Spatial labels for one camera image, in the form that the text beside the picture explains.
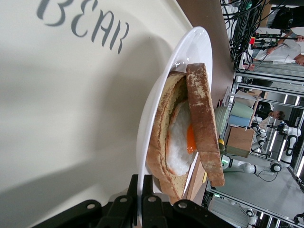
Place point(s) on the person with dark hair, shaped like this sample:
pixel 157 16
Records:
pixel 276 115

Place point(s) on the pale green cup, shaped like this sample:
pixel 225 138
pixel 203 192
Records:
pixel 242 109

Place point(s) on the brown box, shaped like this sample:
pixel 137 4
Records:
pixel 240 142

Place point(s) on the person in white shirt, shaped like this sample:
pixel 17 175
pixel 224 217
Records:
pixel 285 51

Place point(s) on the plain brown bread slice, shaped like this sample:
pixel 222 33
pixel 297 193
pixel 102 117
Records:
pixel 202 118

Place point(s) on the wooden cutting board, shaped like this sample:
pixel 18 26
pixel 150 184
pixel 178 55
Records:
pixel 196 180

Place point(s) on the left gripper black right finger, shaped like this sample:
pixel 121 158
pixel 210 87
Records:
pixel 147 187

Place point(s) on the round yellow citrus fruit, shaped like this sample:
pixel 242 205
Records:
pixel 221 142

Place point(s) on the cream bear print tray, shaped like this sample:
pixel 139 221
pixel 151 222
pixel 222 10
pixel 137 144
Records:
pixel 71 107

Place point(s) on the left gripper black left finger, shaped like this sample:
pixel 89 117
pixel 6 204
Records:
pixel 131 187

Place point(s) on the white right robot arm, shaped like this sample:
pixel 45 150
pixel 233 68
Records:
pixel 237 164

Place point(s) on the light blue cup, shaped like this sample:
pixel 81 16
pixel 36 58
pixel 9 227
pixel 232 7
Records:
pixel 238 121

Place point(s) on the round white plate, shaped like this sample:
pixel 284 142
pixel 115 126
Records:
pixel 190 47

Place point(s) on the fried egg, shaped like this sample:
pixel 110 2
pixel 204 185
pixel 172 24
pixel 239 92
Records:
pixel 178 142

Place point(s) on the pale green bowl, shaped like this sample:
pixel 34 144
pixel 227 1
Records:
pixel 221 121

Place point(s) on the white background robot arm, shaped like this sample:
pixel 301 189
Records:
pixel 291 142
pixel 260 137

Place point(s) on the dark green avocado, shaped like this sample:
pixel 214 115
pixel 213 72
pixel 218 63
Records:
pixel 222 149

